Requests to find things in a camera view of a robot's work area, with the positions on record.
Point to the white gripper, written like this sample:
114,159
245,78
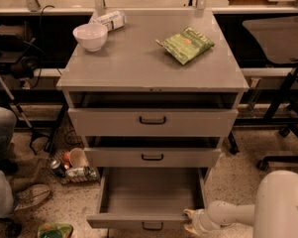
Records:
199,219

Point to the grey bottom drawer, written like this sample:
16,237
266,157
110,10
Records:
147,198

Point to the grey drawer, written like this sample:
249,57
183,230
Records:
152,114
153,152
147,198

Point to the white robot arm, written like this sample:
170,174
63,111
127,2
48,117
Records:
274,214

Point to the grey middle drawer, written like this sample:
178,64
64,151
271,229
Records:
153,152

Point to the grey drawer cabinet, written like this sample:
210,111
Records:
132,60

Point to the grey top drawer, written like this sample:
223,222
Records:
152,114

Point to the green white bottle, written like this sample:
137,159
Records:
80,174

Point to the beige cup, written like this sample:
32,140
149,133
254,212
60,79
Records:
77,158

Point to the soda can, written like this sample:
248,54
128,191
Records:
57,168

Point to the orange fruit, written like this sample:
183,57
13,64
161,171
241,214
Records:
65,157

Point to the green bag on floor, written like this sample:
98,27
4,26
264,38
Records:
55,230

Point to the white sneaker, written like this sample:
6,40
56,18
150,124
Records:
32,196

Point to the green snack bag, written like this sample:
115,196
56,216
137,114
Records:
187,45

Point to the black chair caster left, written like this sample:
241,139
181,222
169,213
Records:
9,228

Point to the black office chair right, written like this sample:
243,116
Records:
278,38

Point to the white bowl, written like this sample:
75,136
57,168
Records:
92,37

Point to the person leg in jeans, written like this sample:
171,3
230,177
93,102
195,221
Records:
0,189

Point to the white packaged item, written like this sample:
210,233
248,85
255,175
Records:
113,21

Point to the black equipment on left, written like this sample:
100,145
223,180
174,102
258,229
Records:
15,41

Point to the wire basket on floor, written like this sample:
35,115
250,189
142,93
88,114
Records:
63,140

